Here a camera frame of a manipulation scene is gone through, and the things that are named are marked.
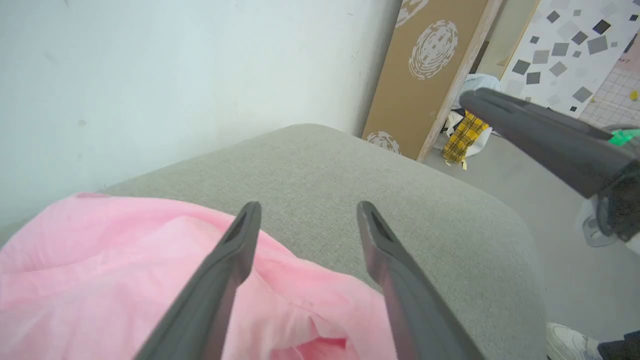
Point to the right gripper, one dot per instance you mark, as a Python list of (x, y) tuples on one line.
[(622, 200)]

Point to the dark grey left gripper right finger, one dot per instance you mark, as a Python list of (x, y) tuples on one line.
[(410, 310)]

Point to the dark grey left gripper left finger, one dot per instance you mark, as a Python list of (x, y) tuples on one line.
[(210, 295)]

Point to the pink garment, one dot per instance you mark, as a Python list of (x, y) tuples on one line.
[(100, 275)]

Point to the pink grid mat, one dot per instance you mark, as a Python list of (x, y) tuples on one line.
[(617, 95)]

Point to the white board grey squares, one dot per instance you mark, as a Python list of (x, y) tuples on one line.
[(560, 50)]

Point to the light blue cloth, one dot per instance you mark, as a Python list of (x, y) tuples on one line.
[(480, 81)]

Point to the yellow plaid cloth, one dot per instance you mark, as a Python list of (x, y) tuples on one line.
[(462, 137)]

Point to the beige board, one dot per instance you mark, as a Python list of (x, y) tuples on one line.
[(505, 35)]

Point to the pale wooden plank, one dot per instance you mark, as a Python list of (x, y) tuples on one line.
[(470, 55)]

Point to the brown cardboard panel white prints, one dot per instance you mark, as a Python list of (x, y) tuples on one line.
[(415, 100)]

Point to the white shoe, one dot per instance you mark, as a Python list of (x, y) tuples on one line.
[(567, 342)]

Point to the grey fabric sofa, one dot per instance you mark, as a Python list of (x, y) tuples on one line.
[(325, 170)]

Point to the dark trouser leg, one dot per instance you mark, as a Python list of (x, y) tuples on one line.
[(622, 347)]

